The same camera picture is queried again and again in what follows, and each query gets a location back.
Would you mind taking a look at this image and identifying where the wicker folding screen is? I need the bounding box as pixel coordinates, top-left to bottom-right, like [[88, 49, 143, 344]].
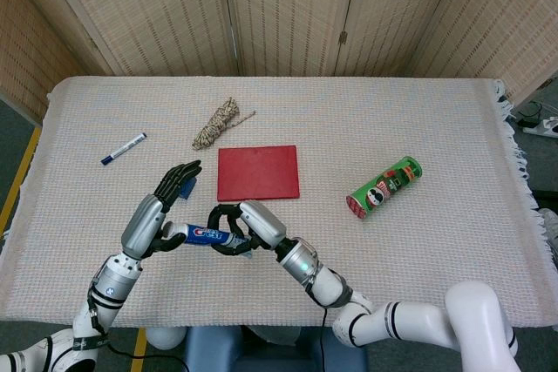
[[0, 0, 558, 123]]

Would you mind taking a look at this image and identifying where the white power strip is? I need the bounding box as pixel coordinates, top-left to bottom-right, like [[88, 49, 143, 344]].
[[521, 115, 558, 138]]

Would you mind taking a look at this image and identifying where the green Pringles can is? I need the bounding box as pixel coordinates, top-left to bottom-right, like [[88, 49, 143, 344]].
[[345, 155, 424, 220]]

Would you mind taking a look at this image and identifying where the red hardcover book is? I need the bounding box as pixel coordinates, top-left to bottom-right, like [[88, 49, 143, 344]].
[[216, 145, 302, 203]]

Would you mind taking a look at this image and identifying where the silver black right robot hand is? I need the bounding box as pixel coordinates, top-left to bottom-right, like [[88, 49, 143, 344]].
[[208, 200, 289, 256]]

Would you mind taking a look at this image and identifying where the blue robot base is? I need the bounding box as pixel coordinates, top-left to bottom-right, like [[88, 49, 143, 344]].
[[185, 326, 370, 372]]

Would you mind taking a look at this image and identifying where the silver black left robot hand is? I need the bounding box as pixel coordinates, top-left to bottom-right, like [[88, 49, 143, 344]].
[[120, 160, 204, 260]]

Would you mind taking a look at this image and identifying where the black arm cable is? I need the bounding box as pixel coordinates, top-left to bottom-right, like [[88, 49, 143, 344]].
[[86, 288, 187, 369], [319, 307, 329, 372]]

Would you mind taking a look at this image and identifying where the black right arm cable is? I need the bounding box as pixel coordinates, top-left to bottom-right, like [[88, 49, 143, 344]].
[[319, 307, 329, 372]]

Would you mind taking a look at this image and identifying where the blue white marker pen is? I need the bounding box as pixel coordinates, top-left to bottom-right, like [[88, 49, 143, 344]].
[[100, 132, 147, 166]]

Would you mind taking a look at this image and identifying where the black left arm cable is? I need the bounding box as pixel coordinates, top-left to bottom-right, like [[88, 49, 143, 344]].
[[86, 288, 187, 369]]

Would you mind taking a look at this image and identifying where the beige braided rope bundle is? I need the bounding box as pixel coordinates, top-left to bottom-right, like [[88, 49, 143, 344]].
[[192, 98, 257, 152]]

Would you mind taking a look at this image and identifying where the beige woven tablecloth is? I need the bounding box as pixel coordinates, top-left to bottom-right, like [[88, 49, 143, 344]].
[[0, 75, 549, 329]]

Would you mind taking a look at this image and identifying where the white round base foot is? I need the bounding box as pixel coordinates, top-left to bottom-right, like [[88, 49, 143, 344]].
[[146, 327, 187, 350]]

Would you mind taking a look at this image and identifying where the grey white shoe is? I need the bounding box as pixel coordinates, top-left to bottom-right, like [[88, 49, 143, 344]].
[[538, 207, 558, 247]]

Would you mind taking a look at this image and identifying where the blue white toothpaste tube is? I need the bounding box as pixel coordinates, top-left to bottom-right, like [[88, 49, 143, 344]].
[[161, 221, 254, 259]]

